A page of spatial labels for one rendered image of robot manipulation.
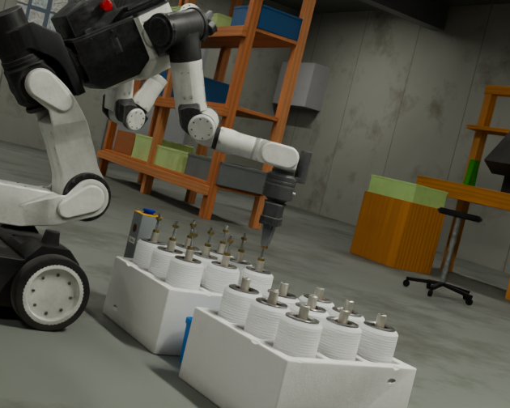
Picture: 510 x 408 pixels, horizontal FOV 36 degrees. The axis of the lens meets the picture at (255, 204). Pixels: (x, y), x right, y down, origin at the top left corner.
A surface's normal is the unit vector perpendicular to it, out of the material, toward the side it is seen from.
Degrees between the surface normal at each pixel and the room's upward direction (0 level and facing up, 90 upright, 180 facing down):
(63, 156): 90
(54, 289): 90
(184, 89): 106
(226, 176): 90
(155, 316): 90
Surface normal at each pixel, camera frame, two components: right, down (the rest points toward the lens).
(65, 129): 0.50, 0.56
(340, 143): -0.83, -0.17
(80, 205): 0.51, 0.17
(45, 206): 0.11, 0.30
